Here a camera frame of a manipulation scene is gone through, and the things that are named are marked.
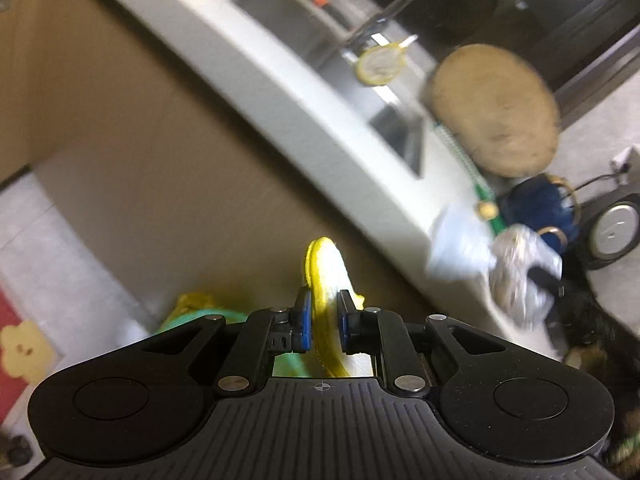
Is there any navy blue kettle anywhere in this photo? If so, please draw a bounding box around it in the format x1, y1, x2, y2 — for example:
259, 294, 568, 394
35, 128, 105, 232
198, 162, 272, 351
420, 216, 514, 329
497, 172, 583, 251

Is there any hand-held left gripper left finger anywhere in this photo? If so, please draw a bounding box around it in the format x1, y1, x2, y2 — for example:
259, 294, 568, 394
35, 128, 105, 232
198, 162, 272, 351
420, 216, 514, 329
140, 287, 315, 395

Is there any yellow-rimmed mesh strainer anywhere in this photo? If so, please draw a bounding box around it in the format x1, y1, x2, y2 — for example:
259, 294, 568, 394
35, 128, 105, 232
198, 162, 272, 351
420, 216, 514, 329
356, 35, 418, 86

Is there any wooden cabinet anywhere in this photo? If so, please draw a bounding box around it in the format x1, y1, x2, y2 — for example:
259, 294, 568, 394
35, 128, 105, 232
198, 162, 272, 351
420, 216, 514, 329
0, 0, 436, 321

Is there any stainless steel sink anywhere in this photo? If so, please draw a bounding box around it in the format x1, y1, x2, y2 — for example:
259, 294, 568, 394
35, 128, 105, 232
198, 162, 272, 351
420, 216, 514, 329
220, 0, 426, 178

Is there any red floor mat yellow flower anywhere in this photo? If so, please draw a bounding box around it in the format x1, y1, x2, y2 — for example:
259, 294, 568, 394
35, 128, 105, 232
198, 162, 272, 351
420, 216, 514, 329
0, 280, 68, 413

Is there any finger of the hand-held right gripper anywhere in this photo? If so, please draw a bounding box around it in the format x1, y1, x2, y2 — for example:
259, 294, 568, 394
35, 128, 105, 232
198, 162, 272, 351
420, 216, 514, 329
527, 266, 568, 298

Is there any black power cable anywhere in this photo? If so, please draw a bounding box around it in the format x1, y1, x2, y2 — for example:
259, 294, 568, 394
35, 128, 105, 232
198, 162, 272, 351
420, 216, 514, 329
570, 172, 631, 196

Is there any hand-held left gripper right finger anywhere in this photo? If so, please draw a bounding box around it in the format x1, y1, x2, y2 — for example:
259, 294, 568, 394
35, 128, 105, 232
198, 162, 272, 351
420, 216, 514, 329
337, 290, 508, 395

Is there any dark window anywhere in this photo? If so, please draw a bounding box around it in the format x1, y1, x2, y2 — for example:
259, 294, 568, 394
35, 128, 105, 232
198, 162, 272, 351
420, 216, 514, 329
370, 0, 640, 126

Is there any black rice cooker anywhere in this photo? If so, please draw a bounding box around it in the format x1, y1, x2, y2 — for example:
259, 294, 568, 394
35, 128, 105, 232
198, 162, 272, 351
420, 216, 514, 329
575, 187, 640, 271

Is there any white plastic bag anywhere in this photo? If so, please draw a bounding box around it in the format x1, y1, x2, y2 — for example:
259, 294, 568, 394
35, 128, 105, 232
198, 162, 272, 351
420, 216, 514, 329
427, 207, 498, 281

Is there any clear plastic wrap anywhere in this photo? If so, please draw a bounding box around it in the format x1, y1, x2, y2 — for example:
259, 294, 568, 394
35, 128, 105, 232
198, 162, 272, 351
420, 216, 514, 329
487, 224, 563, 331

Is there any white wall socket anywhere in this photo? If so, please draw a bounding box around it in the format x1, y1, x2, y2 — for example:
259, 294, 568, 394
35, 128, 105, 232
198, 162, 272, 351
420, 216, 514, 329
610, 145, 640, 173

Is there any chrome kitchen faucet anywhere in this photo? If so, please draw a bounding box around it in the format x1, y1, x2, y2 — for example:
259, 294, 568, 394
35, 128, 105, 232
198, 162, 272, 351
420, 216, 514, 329
345, 0, 451, 46

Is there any long green packet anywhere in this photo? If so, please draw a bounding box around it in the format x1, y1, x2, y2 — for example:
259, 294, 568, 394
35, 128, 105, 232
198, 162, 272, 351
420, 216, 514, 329
435, 122, 503, 233

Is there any round wooden cutting board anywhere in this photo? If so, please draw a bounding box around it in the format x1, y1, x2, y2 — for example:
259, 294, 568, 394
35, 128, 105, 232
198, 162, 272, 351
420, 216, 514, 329
427, 44, 561, 178

